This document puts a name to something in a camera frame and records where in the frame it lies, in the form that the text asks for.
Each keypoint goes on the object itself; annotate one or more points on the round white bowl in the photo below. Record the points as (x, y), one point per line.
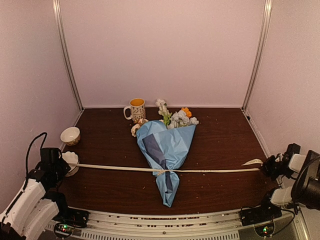
(71, 136)

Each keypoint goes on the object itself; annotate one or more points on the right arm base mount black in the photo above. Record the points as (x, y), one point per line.
(260, 213)

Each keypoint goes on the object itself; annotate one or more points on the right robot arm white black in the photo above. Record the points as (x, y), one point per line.
(304, 169)

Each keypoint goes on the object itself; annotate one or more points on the blue tissue paper sheet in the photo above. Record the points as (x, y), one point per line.
(165, 149)

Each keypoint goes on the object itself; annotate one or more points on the left vertical aluminium rail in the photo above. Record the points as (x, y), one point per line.
(66, 57)

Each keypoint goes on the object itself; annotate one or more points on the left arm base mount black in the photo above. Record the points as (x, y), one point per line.
(67, 219)

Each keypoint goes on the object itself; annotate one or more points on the floral mug yellow inside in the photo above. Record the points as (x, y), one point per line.
(137, 110)

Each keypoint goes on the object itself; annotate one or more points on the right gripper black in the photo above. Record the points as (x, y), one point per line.
(266, 168)

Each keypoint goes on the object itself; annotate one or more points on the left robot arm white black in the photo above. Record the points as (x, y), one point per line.
(37, 186)

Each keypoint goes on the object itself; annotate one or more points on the orange fake flower stem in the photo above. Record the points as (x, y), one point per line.
(187, 112)

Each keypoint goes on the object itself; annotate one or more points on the white small fake flower stem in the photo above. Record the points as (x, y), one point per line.
(163, 111)

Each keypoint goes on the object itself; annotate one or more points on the right vertical aluminium rail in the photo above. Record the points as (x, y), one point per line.
(264, 30)

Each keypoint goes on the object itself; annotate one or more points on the front aluminium frame rail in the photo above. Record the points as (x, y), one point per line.
(199, 220)

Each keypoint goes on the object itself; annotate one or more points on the vertical aluminium rail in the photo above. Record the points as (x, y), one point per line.
(264, 30)
(66, 57)

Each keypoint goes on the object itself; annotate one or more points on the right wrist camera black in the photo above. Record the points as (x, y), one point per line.
(292, 149)

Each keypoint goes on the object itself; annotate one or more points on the cream printed ribbon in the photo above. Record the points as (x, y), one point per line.
(162, 171)

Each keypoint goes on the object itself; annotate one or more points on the scalloped white bowl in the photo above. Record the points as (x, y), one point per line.
(72, 160)

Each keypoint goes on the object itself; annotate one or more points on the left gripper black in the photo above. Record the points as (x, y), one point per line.
(65, 167)

